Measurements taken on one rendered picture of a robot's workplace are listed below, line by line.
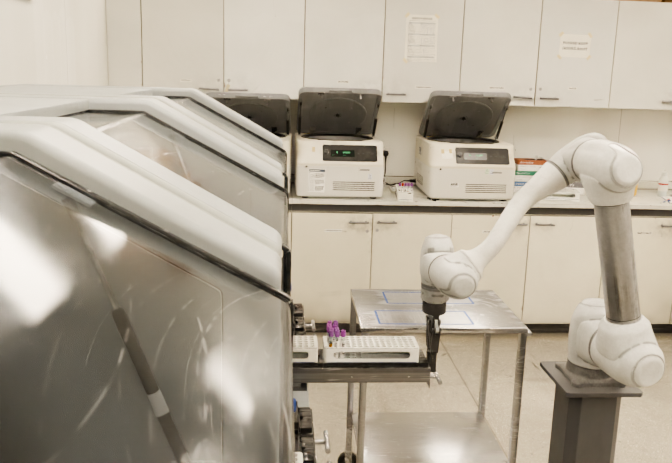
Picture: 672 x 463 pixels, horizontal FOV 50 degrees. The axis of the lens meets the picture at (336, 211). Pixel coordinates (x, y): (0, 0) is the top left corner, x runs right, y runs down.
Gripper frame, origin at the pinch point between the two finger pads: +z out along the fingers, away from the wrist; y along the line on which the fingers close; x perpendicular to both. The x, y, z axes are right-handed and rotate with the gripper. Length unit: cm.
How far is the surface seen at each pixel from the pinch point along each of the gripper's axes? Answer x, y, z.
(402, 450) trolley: -1, -36, 52
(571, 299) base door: 144, -229, 55
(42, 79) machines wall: -159, -132, -82
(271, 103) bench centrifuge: -56, -248, -68
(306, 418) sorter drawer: -41, 41, -2
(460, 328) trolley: 15.4, -24.1, -1.9
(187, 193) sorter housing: -63, 103, -72
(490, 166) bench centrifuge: 83, -230, -33
